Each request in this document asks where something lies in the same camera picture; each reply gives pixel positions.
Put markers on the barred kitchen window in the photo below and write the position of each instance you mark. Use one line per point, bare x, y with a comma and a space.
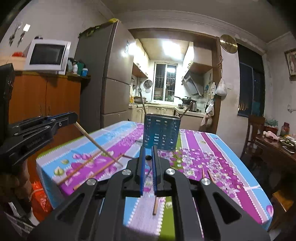
165, 81

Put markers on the red plastic bag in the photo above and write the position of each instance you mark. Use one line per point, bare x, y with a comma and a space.
40, 199

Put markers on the white microwave oven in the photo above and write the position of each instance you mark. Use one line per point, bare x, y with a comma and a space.
47, 54

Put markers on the gold round wall clock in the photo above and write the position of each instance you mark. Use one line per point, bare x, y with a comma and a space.
228, 43

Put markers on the dark room window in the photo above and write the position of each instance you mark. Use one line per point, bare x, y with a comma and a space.
251, 81

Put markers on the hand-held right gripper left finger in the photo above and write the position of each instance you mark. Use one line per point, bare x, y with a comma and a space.
142, 172

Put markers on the metal kettle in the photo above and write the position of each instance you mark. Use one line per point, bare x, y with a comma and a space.
194, 106

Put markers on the dark chopstick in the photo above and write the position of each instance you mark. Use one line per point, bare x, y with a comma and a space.
186, 110
143, 104

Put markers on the blue perforated utensil holder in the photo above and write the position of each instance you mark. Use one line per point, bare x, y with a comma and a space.
161, 133

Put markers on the orange wooden cabinet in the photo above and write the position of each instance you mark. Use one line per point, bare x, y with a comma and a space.
46, 97

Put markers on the range hood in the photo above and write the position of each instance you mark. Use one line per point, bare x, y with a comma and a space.
192, 83

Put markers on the black wok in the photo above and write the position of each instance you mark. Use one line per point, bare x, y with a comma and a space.
186, 100

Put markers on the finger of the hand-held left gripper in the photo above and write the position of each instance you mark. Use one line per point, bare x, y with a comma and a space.
57, 117
46, 130

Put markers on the framed wall picture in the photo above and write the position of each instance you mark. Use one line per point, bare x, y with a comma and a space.
291, 63

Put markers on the wooden stool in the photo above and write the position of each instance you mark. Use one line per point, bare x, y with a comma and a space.
283, 204

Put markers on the white bottle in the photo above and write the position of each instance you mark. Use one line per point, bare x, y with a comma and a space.
75, 69

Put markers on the dark wooden side table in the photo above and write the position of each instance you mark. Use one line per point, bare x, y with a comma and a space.
275, 150

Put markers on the white plastic bag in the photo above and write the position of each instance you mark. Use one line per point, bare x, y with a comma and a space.
221, 89

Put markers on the wooden chair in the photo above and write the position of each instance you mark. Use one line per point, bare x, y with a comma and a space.
254, 132

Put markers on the hanging bags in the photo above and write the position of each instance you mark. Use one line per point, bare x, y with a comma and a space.
208, 113

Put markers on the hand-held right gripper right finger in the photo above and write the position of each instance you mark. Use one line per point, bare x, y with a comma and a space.
155, 172

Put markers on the teal container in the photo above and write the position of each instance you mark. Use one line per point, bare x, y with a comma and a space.
81, 66

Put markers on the striped floral tablecloth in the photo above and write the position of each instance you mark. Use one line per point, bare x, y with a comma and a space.
219, 162

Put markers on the blue lidded jar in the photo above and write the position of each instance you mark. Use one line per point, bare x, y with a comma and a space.
84, 72

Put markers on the brown refrigerator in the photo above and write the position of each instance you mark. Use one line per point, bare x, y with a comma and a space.
104, 81

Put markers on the person's left hand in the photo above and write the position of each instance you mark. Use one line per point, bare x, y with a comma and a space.
18, 190

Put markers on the red lidded jar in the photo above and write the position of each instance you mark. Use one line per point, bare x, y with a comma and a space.
284, 129

